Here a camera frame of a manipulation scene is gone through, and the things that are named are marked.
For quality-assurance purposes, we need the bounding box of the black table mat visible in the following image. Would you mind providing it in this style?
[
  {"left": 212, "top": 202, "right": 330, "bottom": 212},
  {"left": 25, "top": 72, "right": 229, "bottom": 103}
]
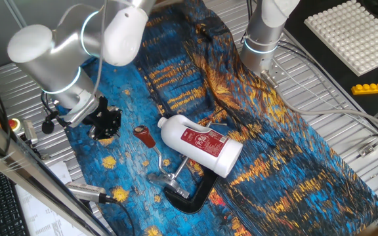
[{"left": 282, "top": 0, "right": 378, "bottom": 117}]

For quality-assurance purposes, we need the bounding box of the thick grey robot cable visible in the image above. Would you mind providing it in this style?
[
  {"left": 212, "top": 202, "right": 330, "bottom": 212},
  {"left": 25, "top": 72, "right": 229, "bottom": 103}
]
[{"left": 261, "top": 70, "right": 378, "bottom": 135}]

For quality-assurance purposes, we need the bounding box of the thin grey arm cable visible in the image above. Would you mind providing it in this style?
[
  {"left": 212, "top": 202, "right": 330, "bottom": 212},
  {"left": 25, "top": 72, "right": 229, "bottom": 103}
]
[{"left": 92, "top": 0, "right": 108, "bottom": 98}]

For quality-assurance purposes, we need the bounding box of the black C-clamp with screw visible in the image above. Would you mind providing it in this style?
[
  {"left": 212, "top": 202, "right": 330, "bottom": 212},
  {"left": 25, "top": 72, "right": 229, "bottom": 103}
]
[{"left": 162, "top": 121, "right": 228, "bottom": 215}]

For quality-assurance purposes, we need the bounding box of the silver camera with ridged body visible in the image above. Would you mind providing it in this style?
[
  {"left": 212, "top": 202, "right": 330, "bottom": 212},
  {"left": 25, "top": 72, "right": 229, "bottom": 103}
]
[{"left": 65, "top": 182, "right": 108, "bottom": 204}]

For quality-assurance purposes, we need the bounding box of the printed paper sheet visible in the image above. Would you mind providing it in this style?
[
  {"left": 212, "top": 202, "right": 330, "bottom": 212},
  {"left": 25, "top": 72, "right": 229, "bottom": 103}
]
[{"left": 14, "top": 160, "right": 90, "bottom": 236}]

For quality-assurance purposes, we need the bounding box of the red emergency stop button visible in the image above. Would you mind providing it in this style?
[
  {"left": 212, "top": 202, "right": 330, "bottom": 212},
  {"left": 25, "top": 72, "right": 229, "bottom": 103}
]
[{"left": 7, "top": 117, "right": 24, "bottom": 135}]

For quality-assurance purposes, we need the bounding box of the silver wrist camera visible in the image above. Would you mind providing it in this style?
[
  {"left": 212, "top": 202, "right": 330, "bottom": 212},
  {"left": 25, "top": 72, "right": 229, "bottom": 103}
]
[{"left": 66, "top": 94, "right": 100, "bottom": 128}]

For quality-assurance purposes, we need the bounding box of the black cable with bulky plug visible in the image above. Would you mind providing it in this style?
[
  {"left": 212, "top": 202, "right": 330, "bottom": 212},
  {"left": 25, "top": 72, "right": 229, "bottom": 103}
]
[{"left": 40, "top": 91, "right": 78, "bottom": 135}]

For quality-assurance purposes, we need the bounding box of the white studded baseplate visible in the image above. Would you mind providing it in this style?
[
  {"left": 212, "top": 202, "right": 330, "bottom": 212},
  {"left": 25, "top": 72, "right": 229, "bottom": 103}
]
[{"left": 303, "top": 0, "right": 378, "bottom": 77}]

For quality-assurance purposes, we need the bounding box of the starry night painted cloth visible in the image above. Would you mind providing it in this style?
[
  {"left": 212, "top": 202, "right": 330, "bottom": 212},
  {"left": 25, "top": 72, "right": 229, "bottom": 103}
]
[{"left": 57, "top": 0, "right": 378, "bottom": 236}]

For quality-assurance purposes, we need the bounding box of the aluminium frame bar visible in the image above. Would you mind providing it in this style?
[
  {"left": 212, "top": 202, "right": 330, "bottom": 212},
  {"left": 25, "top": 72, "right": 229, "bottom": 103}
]
[{"left": 0, "top": 108, "right": 114, "bottom": 236}]

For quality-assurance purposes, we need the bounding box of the white bottle with red label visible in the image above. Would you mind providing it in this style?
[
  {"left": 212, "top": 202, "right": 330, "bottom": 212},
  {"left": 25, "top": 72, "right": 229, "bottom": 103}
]
[{"left": 157, "top": 113, "right": 244, "bottom": 179}]

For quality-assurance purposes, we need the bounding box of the black camera cable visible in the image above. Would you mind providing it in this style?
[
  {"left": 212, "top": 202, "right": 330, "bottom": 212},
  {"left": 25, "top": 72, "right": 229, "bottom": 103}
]
[{"left": 105, "top": 195, "right": 136, "bottom": 236}]

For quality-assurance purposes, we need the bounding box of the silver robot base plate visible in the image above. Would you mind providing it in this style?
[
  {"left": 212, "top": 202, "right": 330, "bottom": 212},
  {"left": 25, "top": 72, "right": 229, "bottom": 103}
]
[{"left": 260, "top": 58, "right": 288, "bottom": 88}]

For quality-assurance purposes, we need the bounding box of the grey metal post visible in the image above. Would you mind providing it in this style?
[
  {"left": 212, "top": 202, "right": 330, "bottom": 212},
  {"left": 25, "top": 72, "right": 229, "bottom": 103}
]
[{"left": 4, "top": 0, "right": 26, "bottom": 30}]

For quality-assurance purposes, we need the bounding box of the yellow toy brick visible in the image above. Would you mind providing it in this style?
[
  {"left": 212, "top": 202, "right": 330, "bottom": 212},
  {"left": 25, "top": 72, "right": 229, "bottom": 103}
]
[{"left": 350, "top": 82, "right": 378, "bottom": 96}]

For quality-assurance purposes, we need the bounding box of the lever with red wooden knob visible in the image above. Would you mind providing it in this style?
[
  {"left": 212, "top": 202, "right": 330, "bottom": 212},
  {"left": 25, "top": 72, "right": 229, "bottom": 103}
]
[{"left": 132, "top": 125, "right": 169, "bottom": 178}]

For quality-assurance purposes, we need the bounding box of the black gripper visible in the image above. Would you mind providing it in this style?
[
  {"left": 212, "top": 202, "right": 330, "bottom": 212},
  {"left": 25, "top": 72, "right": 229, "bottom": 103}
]
[{"left": 86, "top": 96, "right": 123, "bottom": 141}]

